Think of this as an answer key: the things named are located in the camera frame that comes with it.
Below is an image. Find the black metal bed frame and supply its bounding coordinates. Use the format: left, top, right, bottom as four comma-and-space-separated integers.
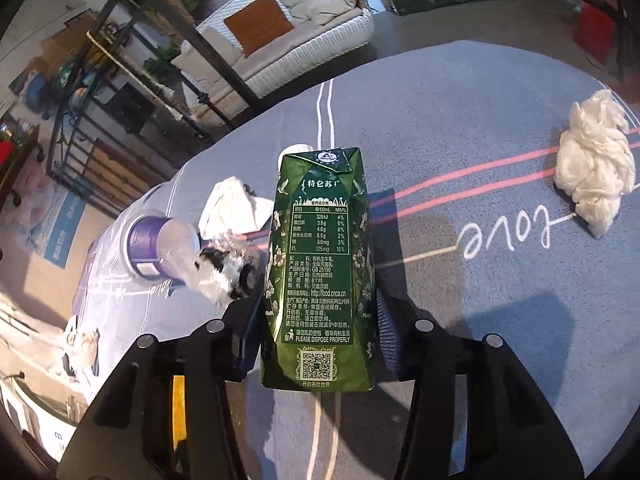
45, 0, 261, 211

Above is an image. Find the orange cushion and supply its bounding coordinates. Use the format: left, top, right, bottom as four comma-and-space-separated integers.
223, 0, 296, 58

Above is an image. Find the purple yogurt cup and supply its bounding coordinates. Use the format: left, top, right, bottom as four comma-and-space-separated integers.
125, 212, 261, 306

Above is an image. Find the red box on floor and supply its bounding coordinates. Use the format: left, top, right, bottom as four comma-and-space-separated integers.
574, 0, 616, 63

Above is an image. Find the green milk carton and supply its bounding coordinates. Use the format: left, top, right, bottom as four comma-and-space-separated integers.
259, 144, 377, 393

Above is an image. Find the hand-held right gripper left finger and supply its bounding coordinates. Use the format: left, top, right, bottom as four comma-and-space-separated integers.
57, 297, 266, 480

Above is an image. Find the white bedsheet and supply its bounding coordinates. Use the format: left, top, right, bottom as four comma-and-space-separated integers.
0, 287, 101, 411

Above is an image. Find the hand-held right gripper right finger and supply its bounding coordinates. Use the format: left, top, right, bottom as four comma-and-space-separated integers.
372, 280, 586, 480

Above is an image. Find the blue striped tablecloth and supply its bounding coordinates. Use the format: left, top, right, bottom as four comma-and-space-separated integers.
65, 40, 640, 480

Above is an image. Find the white cushion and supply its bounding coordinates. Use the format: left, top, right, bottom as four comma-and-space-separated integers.
172, 25, 238, 93

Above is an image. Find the white wicker swing sofa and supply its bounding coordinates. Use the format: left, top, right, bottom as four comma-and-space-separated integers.
170, 0, 376, 128

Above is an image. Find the white crumpled tissue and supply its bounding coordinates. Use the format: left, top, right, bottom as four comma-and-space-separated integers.
554, 89, 637, 238

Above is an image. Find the black metal railing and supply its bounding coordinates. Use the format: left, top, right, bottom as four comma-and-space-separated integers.
595, 0, 640, 81

